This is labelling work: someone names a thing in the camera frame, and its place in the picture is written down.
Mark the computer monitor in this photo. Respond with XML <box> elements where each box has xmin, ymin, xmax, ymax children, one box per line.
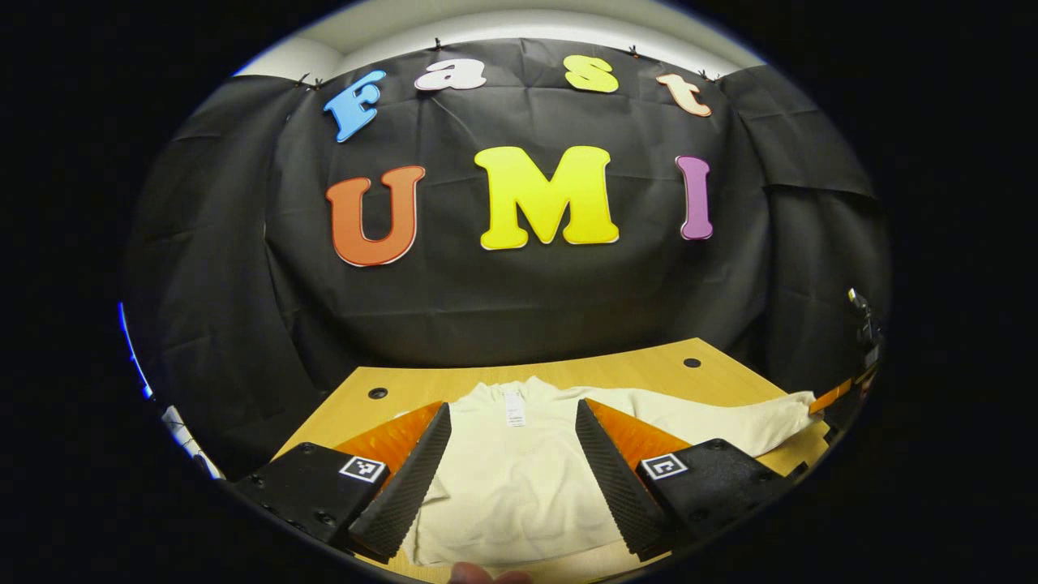
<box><xmin>118</xmin><ymin>302</ymin><xmax>155</xmax><ymax>401</ymax></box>

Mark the black backdrop cloth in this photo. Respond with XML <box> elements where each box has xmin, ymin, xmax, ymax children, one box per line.
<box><xmin>122</xmin><ymin>36</ymin><xmax>893</xmax><ymax>479</ymax></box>

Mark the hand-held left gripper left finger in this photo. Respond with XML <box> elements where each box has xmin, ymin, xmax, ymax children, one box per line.
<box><xmin>231</xmin><ymin>401</ymin><xmax>453</xmax><ymax>562</ymax></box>

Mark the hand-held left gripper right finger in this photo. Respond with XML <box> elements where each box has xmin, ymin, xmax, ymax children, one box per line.
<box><xmin>574</xmin><ymin>398</ymin><xmax>794</xmax><ymax>563</ymax></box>

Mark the cream sweatshirt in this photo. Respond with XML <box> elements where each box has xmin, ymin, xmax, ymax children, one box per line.
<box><xmin>401</xmin><ymin>376</ymin><xmax>818</xmax><ymax>567</ymax></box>

